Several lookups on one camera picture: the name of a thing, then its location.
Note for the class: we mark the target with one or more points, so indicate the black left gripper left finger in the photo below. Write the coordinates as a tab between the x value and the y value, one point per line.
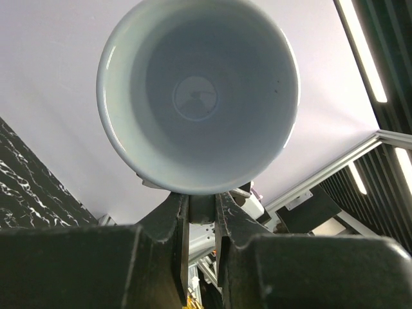
144	265

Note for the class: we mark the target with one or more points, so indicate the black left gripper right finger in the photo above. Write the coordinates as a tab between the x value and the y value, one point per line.
260	269

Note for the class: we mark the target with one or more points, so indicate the pale grey-blue mug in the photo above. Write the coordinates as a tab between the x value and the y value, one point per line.
198	97

